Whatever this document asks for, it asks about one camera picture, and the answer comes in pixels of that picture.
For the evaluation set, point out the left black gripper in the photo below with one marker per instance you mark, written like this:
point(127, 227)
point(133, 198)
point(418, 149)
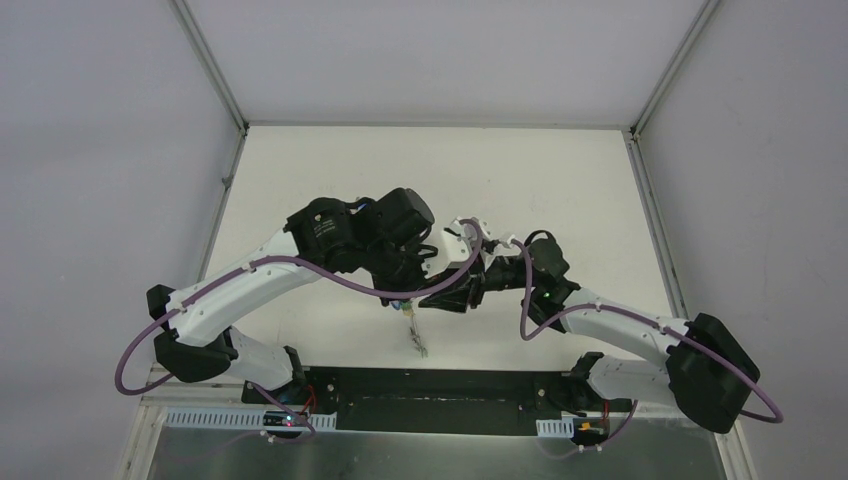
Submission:
point(395, 281)

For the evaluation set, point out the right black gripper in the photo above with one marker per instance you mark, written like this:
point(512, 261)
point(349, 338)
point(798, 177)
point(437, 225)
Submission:
point(456, 298)

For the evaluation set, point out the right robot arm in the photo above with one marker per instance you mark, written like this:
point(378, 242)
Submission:
point(694, 365)

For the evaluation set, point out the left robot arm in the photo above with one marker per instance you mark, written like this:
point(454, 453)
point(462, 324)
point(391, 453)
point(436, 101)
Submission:
point(383, 237)

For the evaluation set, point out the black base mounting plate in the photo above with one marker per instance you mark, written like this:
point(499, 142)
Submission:
point(465, 402)

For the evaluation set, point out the right controller board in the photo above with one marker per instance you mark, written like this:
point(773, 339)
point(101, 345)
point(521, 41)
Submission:
point(591, 431)

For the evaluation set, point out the controller board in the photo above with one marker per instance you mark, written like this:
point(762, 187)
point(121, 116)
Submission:
point(281, 419)
point(591, 431)

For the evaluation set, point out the left controller board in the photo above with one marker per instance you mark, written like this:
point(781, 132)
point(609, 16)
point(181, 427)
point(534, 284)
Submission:
point(281, 419)

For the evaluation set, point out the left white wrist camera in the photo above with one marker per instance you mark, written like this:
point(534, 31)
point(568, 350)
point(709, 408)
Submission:
point(453, 245)

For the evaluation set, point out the aluminium frame rail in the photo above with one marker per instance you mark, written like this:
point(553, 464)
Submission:
point(214, 430)

